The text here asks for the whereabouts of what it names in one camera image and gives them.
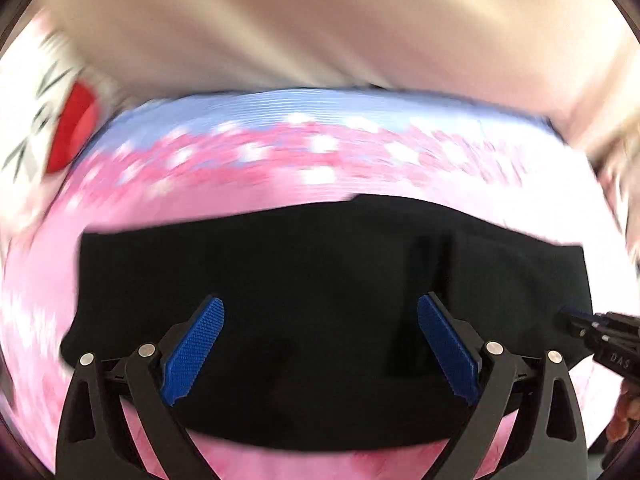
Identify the black pants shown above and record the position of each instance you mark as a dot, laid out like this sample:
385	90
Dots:
300	270

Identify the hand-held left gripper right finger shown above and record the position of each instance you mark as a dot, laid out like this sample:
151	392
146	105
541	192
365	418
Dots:
447	345

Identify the beige curtain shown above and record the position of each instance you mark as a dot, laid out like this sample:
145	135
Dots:
325	25

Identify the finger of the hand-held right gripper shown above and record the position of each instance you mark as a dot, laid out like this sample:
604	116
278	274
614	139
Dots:
580	317
590	334

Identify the cartoon face pillow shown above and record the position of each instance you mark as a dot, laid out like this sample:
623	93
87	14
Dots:
45	110

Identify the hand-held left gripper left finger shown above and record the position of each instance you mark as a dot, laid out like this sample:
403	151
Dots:
195	345

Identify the person's right hand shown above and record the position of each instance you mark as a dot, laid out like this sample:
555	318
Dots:
625	410

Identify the pink floral blanket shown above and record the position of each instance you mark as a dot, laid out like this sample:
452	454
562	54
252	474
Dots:
300	160

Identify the cream patterned quilt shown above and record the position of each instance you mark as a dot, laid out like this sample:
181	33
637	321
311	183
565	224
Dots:
620	185

